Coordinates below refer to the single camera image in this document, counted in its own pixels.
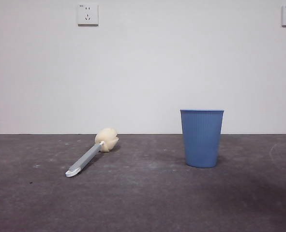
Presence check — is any blue ribbed plastic cup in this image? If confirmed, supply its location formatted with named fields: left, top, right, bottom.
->
left=180, top=109, right=225, bottom=168

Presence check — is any grey-handled sponge cup brush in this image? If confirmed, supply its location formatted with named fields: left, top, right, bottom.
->
left=65, top=127, right=120, bottom=179

